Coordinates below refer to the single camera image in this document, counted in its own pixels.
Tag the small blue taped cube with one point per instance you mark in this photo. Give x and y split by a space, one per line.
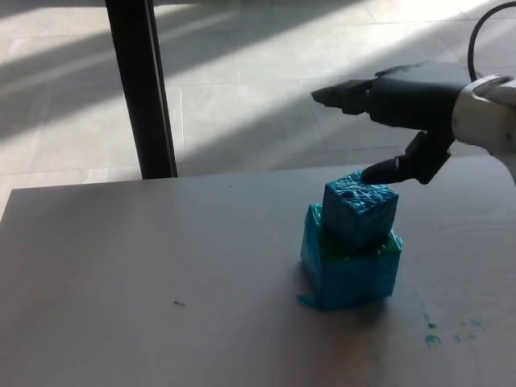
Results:
359 211

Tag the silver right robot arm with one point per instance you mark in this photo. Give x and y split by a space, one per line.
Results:
489 117

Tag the large blue taped cube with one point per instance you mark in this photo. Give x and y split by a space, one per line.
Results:
354 278

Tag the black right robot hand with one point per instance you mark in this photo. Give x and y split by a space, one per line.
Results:
407 105

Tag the black vertical pillar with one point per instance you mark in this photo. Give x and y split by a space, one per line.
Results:
139 88

